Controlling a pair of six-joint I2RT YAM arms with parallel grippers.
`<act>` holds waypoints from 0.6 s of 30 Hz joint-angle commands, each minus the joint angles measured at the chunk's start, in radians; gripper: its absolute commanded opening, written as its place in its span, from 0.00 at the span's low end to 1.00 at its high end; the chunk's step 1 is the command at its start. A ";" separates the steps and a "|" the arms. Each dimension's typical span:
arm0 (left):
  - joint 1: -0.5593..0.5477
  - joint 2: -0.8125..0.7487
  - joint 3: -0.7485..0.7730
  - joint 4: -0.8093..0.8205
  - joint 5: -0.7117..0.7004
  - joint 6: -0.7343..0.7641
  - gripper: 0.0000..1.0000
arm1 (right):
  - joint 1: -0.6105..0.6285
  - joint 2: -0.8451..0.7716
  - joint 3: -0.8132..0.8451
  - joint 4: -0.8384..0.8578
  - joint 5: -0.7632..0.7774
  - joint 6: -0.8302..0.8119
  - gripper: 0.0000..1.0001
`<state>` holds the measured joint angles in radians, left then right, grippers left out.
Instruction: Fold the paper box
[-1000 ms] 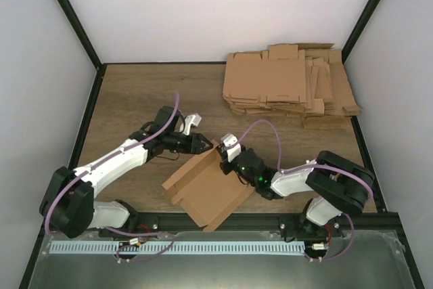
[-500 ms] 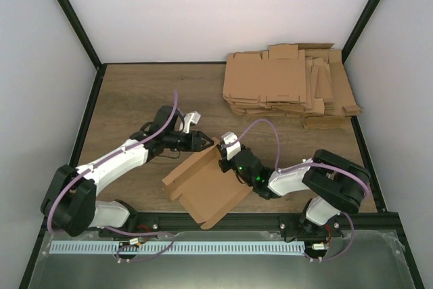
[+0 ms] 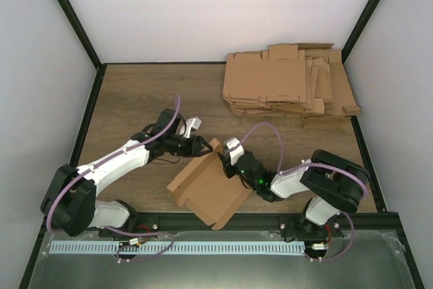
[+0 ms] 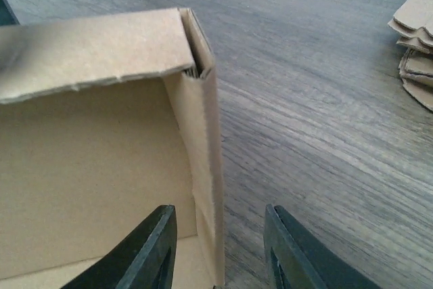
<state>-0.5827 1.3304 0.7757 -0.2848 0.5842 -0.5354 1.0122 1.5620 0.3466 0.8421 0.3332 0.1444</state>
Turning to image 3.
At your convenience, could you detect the stack of flat cardboard blanks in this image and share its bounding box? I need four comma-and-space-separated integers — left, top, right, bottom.
223, 43, 361, 129

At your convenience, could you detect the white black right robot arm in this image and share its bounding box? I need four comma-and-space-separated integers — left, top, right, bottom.
218, 149, 369, 237

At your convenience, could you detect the light blue slotted cable duct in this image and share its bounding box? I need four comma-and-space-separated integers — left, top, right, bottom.
49, 240, 305, 256

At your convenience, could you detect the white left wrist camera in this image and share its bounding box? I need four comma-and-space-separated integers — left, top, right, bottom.
180, 117, 202, 138

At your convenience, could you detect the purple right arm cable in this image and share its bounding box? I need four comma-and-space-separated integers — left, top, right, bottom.
240, 122, 369, 263

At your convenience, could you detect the grey metal front plate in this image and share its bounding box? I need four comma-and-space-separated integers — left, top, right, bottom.
29, 231, 415, 288

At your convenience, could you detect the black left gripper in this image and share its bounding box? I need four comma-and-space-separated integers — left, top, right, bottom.
166, 135, 213, 158

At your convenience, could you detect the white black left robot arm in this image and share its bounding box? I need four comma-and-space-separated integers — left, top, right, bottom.
41, 109, 213, 238

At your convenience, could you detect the cardboard box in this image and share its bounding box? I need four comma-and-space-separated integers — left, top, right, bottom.
166, 138, 252, 231

